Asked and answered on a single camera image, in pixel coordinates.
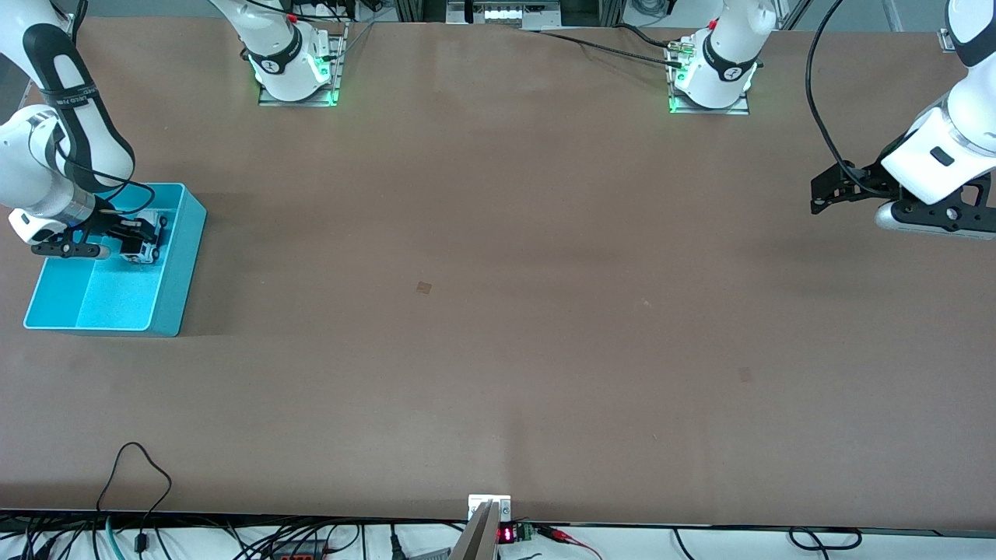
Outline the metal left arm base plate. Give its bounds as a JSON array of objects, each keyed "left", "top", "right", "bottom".
[{"left": 668, "top": 74, "right": 752, "bottom": 116}]

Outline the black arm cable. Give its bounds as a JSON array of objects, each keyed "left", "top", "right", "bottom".
[
  {"left": 805, "top": 0, "right": 882, "bottom": 194},
  {"left": 47, "top": 117, "right": 156, "bottom": 215}
]

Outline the long black table cable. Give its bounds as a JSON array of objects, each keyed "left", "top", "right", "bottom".
[{"left": 537, "top": 30, "right": 686, "bottom": 66}]

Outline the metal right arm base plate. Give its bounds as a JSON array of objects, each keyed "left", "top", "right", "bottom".
[{"left": 257, "top": 23, "right": 349, "bottom": 107}]

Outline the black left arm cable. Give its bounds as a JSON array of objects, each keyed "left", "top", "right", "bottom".
[{"left": 805, "top": 0, "right": 882, "bottom": 194}]

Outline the black cable bundle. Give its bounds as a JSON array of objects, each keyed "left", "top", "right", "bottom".
[{"left": 296, "top": 0, "right": 360, "bottom": 21}]

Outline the short black table cable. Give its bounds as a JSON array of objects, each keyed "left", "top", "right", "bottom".
[{"left": 613, "top": 22, "right": 679, "bottom": 49}]

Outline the cyan plastic bin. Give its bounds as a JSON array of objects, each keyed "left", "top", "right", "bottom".
[{"left": 23, "top": 183, "right": 208, "bottom": 338}]

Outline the white mounting bracket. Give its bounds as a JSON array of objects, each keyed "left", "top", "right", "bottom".
[{"left": 468, "top": 495, "right": 512, "bottom": 522}]

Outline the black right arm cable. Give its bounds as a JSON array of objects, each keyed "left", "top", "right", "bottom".
[{"left": 47, "top": 117, "right": 156, "bottom": 215}]

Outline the black looped cable with ferrite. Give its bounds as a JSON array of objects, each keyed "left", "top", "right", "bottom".
[{"left": 96, "top": 442, "right": 173, "bottom": 555}]

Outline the grey metal bar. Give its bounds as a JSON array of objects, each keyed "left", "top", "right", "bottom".
[{"left": 449, "top": 501, "right": 500, "bottom": 560}]

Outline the red clip lead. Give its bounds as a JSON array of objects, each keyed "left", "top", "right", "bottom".
[{"left": 535, "top": 524, "right": 604, "bottom": 560}]

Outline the lit electronics box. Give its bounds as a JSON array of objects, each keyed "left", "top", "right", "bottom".
[{"left": 447, "top": 0, "right": 563, "bottom": 30}]

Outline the black coiled cable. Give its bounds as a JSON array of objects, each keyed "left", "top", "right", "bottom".
[{"left": 788, "top": 527, "right": 863, "bottom": 552}]

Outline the white jeep toy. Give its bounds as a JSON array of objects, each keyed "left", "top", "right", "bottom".
[{"left": 121, "top": 212, "right": 170, "bottom": 266}]

